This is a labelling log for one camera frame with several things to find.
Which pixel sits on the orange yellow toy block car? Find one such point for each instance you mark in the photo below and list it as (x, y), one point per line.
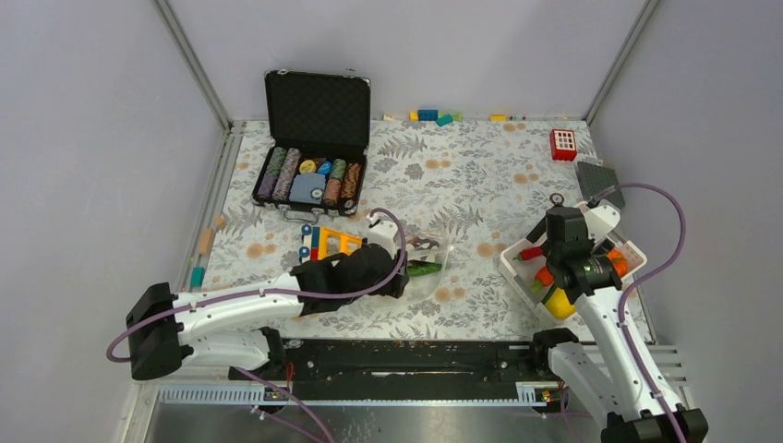
(320, 242)

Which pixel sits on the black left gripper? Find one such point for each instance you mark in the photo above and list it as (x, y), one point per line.
(395, 289)

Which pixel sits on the dark red toy food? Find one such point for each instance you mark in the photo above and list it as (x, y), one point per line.
(423, 243)

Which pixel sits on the teal block at wall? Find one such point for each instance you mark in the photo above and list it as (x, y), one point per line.
(444, 120)

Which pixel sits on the orange toy carrot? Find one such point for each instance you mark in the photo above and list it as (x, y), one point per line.
(543, 278)

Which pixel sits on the black poker chip case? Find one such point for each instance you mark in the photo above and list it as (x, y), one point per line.
(320, 127)

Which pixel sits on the red toy chili pepper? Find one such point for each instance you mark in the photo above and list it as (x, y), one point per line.
(529, 253)

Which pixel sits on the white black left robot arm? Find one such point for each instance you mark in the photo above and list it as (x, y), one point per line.
(166, 331)

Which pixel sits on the green toy cucumber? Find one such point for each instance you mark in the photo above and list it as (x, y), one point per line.
(419, 268)

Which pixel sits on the orange toy pumpkin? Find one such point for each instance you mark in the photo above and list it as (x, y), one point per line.
(619, 262)

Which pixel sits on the red white window block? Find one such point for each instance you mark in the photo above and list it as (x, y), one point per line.
(563, 146)

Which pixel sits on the wooden block left edge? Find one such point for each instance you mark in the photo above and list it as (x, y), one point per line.
(205, 241)

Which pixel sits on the teal block left edge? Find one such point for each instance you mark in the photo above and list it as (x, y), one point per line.
(197, 275)

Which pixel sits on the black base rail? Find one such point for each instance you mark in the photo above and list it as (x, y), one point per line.
(467, 372)

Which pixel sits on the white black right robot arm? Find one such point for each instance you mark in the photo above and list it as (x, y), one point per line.
(629, 398)

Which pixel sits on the dark grey building baseplate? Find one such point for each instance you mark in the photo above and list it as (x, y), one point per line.
(594, 179)

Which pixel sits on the clear dotted zip top bag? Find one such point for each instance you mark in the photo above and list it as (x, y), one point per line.
(427, 258)

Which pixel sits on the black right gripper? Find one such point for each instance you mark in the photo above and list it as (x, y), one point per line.
(538, 231)

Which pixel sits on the floral patterned table mat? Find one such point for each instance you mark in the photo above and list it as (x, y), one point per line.
(486, 183)

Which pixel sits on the white plastic food basket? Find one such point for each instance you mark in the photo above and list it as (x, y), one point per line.
(520, 278)

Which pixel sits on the yellow toy lemon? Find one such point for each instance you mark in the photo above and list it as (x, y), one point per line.
(558, 304)

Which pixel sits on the blue block at wall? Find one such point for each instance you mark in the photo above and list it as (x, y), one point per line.
(427, 115)

